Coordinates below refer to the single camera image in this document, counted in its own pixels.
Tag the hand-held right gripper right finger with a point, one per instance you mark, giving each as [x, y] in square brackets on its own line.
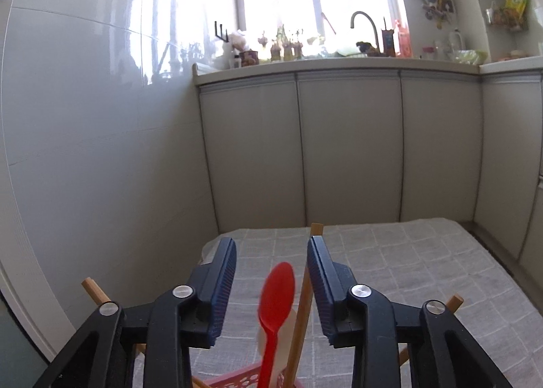
[318, 286]

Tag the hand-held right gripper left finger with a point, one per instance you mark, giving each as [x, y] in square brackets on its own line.
[225, 286]

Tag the bundle of wooden chopsticks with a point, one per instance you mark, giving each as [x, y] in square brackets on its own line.
[303, 307]

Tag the red plastic spoon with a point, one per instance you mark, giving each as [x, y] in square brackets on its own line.
[275, 299]

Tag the beige plastic spoon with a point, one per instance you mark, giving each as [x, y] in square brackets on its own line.
[285, 341]

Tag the pink perforated utensil holder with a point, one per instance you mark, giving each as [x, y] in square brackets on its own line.
[237, 379]

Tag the grey checked tablecloth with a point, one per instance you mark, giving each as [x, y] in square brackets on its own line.
[403, 252]

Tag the white kitchen cabinets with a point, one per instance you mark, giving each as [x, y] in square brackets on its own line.
[348, 138]

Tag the row of seasoning bottles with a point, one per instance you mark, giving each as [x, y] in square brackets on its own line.
[284, 49]

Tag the brown box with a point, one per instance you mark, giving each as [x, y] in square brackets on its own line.
[388, 42]

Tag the red bottles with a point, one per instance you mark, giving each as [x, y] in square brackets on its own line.
[402, 38]

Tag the curved metal faucet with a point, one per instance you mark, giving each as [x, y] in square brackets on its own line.
[373, 23]

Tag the green vegetable bag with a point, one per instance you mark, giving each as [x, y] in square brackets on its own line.
[468, 57]

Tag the yellow packets on shelf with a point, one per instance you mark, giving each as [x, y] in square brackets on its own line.
[511, 6]

